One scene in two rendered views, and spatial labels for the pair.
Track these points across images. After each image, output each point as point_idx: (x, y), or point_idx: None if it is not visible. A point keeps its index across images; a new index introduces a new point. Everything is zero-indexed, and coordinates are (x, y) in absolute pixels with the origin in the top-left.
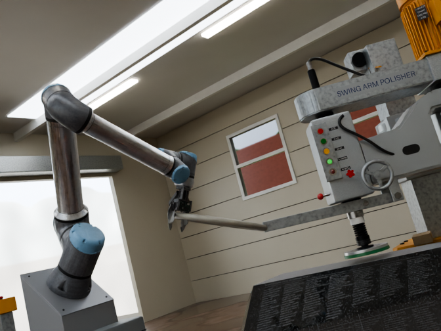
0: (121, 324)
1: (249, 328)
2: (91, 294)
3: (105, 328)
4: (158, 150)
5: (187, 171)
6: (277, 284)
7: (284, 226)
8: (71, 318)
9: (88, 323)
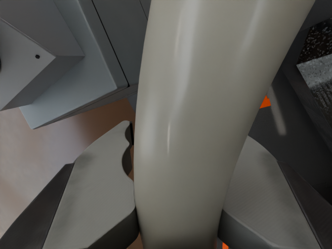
0: (85, 103)
1: (327, 66)
2: (5, 58)
3: (66, 99)
4: None
5: None
6: None
7: None
8: (11, 103)
9: (40, 88)
